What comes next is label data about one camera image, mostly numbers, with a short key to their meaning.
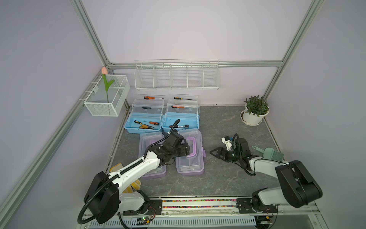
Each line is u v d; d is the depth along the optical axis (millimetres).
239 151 720
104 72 846
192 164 890
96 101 783
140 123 1084
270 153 930
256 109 976
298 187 434
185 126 1058
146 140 928
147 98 1115
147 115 1052
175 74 1074
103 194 399
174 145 626
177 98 1115
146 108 1117
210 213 732
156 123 1080
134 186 803
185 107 1133
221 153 789
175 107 1089
